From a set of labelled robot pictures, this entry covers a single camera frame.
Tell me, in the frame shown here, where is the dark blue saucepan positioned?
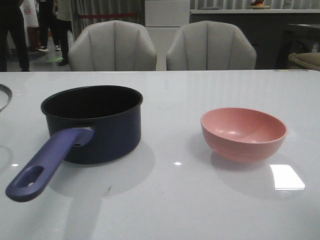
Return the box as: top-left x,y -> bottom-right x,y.
5,85 -> 143,202

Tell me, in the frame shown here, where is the dark grey counter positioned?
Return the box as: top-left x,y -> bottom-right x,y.
189,9 -> 320,70

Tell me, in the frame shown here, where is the person in white shirt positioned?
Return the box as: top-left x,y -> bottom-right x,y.
37,0 -> 72,67

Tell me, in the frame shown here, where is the beige cushion seat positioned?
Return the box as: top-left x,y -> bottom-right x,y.
288,52 -> 320,71

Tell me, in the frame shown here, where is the white cabinet block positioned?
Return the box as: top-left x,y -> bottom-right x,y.
144,0 -> 190,71

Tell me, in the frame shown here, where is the glass lid with blue knob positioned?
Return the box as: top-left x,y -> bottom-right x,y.
0,84 -> 13,112

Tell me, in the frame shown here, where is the pink plastic bowl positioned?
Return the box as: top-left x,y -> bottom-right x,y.
200,107 -> 288,163

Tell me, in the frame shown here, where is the fruit plate on counter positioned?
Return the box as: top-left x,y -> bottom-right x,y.
249,0 -> 270,10

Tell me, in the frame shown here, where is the right grey upholstered chair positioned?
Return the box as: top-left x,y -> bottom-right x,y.
166,20 -> 257,71

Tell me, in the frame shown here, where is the left grey upholstered chair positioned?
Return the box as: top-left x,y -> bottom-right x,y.
68,20 -> 157,72

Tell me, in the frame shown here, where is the grey upholstered chair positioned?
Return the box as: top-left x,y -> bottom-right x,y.
166,20 -> 257,71
68,20 -> 157,72

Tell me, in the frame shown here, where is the red barrier tape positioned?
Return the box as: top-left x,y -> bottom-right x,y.
78,12 -> 140,19

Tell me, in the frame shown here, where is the dark side table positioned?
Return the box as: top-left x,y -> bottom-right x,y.
275,24 -> 320,69

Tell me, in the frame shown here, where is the person in dark trousers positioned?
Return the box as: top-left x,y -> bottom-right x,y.
0,0 -> 30,72

